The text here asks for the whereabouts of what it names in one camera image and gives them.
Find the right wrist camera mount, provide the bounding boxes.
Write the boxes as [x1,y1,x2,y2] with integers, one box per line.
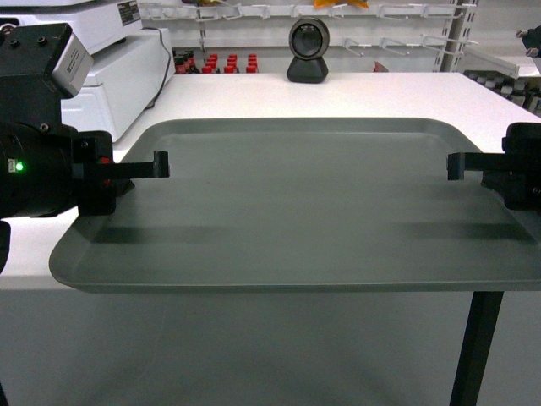
[516,25,541,58]

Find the black table leg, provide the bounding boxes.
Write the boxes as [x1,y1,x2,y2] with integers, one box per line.
[450,291,504,406]

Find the black power cable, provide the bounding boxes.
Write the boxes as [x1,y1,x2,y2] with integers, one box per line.
[141,26,171,112]

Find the grey rectangular serving tray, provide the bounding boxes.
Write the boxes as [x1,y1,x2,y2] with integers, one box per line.
[49,118,540,293]

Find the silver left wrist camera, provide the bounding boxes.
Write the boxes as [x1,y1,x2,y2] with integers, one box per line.
[1,23,93,99]

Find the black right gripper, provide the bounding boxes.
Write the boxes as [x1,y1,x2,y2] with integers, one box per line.
[446,123,540,211]

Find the white checkout table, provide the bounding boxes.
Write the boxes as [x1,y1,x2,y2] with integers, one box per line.
[0,71,541,293]

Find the white cash register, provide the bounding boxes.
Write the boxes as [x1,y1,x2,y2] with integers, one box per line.
[1,0,142,54]

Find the black round barcode scanner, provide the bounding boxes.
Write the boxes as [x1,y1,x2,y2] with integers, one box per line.
[287,17,330,84]

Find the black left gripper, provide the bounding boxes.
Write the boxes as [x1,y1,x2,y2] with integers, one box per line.
[71,131,170,216]

